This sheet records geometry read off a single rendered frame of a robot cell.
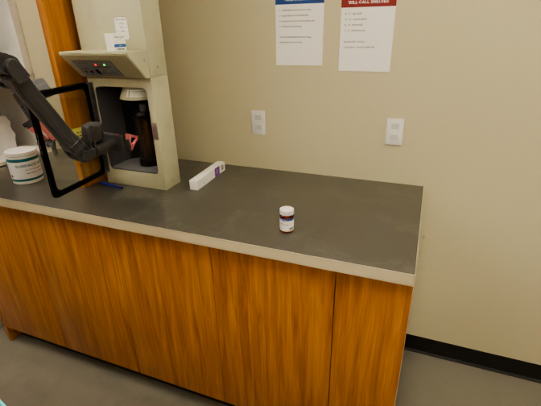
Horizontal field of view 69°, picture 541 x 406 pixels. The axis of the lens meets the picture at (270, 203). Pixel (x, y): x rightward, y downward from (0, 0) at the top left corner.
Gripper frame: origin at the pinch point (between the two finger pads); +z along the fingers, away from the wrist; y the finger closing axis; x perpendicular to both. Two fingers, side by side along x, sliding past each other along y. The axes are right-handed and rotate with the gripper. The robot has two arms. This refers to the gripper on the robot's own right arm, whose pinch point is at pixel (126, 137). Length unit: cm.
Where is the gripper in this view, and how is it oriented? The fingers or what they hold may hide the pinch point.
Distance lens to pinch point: 177.3
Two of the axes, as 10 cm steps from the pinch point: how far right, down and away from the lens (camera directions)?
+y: -9.3, -1.3, 3.4
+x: 0.2, 9.1, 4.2
